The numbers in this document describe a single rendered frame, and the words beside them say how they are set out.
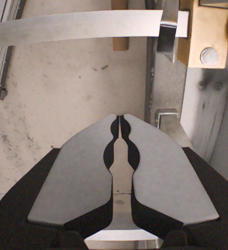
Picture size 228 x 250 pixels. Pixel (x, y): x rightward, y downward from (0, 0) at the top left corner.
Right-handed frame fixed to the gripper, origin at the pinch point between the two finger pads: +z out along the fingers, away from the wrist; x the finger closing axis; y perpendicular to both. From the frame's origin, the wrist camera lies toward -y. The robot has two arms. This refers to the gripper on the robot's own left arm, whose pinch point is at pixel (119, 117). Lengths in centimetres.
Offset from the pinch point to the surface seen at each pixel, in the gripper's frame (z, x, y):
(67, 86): 99, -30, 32
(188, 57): 12.0, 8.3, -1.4
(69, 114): 99, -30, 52
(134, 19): 12.8, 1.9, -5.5
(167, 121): 23.7, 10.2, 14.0
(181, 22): 12.8, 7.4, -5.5
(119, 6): 91, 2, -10
